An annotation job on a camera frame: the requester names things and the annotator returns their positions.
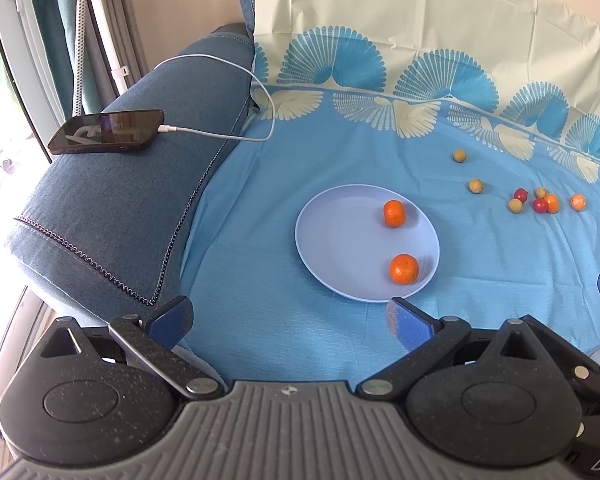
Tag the red cherry tomato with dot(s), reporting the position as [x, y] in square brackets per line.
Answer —
[540, 206]
[521, 194]

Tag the light blue round plate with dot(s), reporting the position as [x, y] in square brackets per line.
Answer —
[343, 241]

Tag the white garment steamer stand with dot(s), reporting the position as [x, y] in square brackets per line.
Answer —
[79, 57]

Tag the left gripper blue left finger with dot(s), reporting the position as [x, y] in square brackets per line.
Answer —
[148, 342]

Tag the large orange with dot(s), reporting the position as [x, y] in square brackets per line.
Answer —
[394, 213]

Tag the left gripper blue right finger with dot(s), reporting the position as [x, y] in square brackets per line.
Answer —
[431, 345]

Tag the orange tangerine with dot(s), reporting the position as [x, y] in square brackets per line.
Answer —
[578, 202]
[404, 269]
[552, 203]

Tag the dark teal curtain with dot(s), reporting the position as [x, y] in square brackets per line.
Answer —
[57, 24]

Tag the black smartphone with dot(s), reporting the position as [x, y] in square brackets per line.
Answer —
[107, 132]

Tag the blue sofa armrest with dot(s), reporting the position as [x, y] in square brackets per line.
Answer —
[104, 234]

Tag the white window frame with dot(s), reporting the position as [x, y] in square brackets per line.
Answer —
[25, 57]

